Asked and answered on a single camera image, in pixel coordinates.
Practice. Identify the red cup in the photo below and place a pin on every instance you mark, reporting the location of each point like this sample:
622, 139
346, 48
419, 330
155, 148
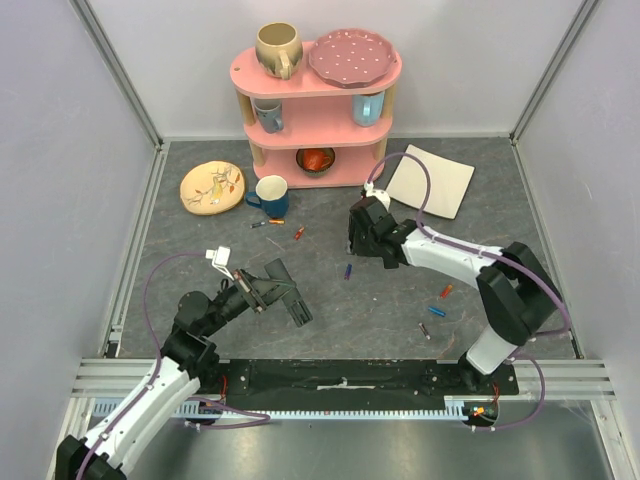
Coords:
316, 159

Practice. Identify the yellow bird-pattern plate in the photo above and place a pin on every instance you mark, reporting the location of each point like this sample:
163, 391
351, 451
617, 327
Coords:
212, 188

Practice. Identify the beige ceramic mug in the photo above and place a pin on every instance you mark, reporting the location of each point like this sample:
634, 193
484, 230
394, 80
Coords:
279, 49

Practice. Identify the dark patterned bowl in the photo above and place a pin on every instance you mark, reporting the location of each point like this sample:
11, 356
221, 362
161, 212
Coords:
309, 173

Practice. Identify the light blue battery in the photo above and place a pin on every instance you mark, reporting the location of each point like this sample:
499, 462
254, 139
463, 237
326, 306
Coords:
436, 311

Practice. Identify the red battery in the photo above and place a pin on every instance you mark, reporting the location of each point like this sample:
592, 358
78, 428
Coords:
299, 232

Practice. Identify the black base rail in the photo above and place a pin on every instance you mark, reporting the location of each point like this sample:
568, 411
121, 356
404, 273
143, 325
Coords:
347, 385

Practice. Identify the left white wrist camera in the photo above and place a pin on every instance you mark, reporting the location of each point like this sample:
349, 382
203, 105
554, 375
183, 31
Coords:
219, 259

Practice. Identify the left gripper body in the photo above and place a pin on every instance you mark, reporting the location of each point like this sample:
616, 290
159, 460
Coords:
245, 290

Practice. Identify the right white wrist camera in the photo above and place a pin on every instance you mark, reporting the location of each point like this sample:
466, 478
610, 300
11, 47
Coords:
369, 190

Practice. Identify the grey pink-tip battery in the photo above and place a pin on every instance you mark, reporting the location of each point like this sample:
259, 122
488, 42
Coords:
424, 331

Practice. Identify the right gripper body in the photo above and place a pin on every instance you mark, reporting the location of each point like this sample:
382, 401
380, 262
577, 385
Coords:
368, 232

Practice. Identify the pink three-tier shelf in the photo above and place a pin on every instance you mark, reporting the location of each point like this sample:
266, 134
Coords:
315, 114

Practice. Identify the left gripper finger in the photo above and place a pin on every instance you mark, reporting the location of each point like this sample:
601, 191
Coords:
275, 279
270, 298

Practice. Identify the purple-blue battery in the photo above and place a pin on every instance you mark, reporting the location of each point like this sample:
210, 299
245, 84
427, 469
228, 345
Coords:
347, 271

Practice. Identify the orange-red battery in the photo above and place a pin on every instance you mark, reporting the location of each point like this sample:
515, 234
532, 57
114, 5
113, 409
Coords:
445, 292

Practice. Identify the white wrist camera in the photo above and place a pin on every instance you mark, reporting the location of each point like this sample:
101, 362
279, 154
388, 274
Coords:
219, 259
369, 190

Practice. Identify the pink dotted plate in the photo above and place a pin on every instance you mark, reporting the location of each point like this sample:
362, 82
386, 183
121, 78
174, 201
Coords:
352, 58

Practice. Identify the black remote control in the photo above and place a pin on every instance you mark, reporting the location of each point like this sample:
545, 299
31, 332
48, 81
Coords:
299, 311

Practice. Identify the light blue mug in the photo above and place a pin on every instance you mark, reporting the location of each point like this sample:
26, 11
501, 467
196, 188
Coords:
366, 109

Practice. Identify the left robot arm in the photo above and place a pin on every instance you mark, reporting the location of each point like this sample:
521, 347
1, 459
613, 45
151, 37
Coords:
185, 362

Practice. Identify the white square plate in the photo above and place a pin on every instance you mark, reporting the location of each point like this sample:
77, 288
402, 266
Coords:
449, 183

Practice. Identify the dark blue mug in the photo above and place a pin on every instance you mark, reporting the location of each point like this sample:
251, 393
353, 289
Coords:
270, 196

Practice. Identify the grey-blue mug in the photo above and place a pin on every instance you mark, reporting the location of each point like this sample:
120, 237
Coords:
269, 114

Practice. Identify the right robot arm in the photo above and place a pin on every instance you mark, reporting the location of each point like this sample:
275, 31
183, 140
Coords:
517, 294

